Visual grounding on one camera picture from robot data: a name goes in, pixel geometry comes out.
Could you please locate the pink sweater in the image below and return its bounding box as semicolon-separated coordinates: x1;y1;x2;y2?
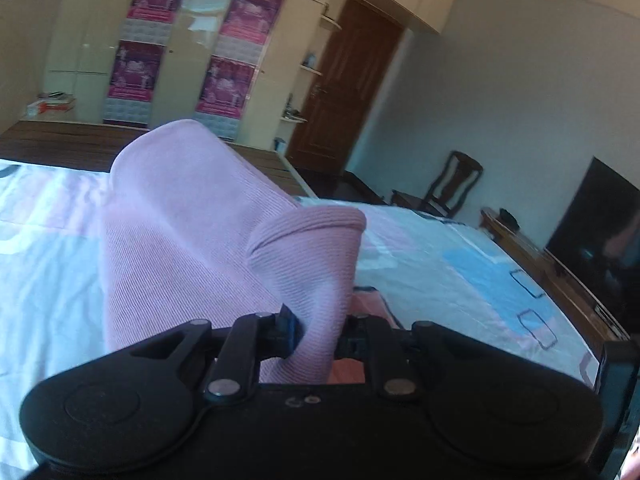
101;118;369;387

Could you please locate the patterned bed sheet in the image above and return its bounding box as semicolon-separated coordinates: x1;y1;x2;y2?
1;160;599;479

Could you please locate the black television screen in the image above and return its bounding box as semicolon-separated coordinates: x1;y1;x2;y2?
547;158;639;334

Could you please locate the dark wooden chair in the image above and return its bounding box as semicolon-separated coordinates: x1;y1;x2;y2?
390;151;484;219

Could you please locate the lower right pink poster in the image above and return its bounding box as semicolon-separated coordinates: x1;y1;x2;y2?
193;55;255;141

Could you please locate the pink poster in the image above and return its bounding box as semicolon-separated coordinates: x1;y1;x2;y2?
120;0;182;47
213;0;284;66
102;40;165;127
193;55;255;141

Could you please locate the corner shelf unit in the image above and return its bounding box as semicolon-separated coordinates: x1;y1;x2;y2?
273;4;342;156

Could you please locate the lower left pink poster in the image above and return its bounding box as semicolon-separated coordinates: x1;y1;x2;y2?
102;40;165;127

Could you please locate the dark brown wooden door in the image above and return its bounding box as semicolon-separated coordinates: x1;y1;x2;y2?
286;0;404;176

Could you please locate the cream wardrobe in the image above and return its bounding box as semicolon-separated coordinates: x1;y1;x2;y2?
41;0;461;151

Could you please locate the orange white box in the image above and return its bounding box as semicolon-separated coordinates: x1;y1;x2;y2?
25;91;76;117

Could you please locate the upper right pink poster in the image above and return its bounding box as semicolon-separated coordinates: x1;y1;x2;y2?
213;0;284;66

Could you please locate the upper left pink poster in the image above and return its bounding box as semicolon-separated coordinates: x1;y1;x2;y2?
120;0;182;47

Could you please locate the dark wooden bed frame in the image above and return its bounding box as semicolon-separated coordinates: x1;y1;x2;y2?
1;119;314;197

